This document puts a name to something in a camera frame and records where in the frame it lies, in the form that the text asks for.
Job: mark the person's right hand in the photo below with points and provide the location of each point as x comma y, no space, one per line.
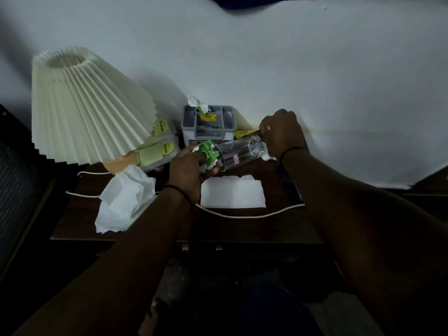
285,131

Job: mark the person's left hand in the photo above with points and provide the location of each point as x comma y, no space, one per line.
183,171

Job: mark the person's right fingers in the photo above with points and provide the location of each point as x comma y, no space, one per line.
266,131

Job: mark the person's left thumb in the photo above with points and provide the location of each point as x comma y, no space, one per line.
196,153

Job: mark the green and white paper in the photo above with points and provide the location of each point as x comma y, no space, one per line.
209,152

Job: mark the clear drinking glass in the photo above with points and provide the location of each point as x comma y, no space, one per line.
241,152

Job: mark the person's left forearm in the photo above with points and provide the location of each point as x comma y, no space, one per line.
126,258

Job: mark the person's right forearm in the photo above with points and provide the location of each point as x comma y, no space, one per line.
367,234

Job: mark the yellow paper strip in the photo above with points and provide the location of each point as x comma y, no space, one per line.
245,132

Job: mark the grey plastic organizer tray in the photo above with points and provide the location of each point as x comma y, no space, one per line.
210,127

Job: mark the black right wristband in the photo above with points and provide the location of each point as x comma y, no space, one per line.
292,150

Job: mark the black wristband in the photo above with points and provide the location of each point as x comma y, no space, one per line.
292,150
180,192

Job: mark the clear packet with yellow label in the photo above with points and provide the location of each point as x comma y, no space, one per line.
161,127
159,152

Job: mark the black left wristband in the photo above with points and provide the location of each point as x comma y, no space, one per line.
180,192

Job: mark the small crumpled paper wad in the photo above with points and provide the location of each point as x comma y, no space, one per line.
196,103

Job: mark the flat white paper sheet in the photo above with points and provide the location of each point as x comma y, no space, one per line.
232,192

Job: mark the wooden lamp base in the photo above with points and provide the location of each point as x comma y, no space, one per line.
119,162

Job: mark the crumpled white tissue paper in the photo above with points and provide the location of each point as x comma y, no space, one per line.
124,199

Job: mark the cream pleated lampshade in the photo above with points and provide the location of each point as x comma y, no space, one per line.
87,108

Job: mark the dark blue cloth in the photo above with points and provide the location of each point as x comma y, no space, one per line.
252,1

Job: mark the person's dark trousers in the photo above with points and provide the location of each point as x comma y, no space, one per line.
259,307

